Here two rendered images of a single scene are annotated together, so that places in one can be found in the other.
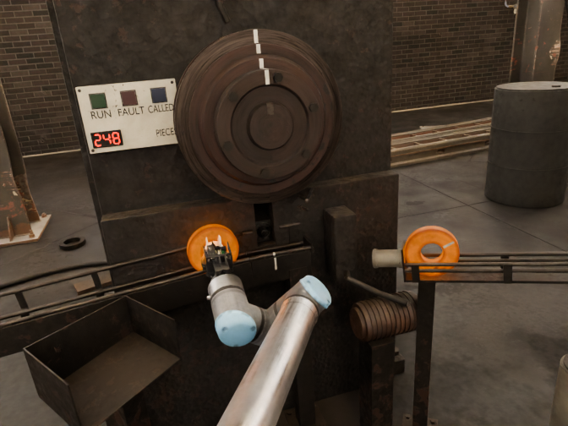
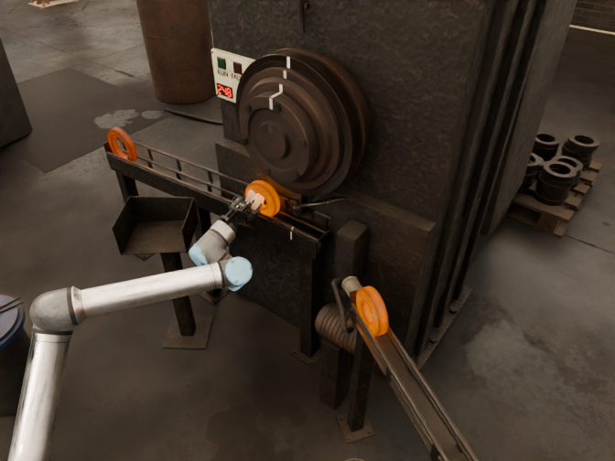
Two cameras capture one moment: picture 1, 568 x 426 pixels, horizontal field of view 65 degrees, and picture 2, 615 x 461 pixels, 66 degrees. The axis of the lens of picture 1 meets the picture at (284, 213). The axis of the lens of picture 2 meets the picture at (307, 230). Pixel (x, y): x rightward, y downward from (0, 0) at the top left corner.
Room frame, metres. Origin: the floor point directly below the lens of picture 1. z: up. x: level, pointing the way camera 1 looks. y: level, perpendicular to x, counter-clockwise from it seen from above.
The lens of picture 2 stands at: (0.42, -1.07, 1.83)
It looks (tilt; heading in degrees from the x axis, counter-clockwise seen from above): 39 degrees down; 51
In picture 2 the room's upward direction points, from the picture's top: straight up
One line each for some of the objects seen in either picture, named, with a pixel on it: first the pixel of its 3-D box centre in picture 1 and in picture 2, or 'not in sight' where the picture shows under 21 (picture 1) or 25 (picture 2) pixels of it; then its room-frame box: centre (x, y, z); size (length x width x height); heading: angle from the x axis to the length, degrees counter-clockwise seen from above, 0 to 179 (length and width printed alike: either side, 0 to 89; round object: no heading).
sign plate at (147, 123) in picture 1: (132, 116); (240, 80); (1.28, 0.40, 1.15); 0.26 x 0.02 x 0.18; 105
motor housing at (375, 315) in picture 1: (386, 366); (344, 364); (1.22, -0.31, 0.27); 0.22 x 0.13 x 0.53; 105
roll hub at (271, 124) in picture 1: (269, 125); (276, 138); (1.17, 0.02, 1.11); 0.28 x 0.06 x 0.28; 105
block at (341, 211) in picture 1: (340, 243); (350, 253); (1.34, -0.18, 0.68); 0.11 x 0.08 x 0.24; 15
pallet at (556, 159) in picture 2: not in sight; (498, 148); (3.21, 0.36, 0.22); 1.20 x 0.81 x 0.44; 103
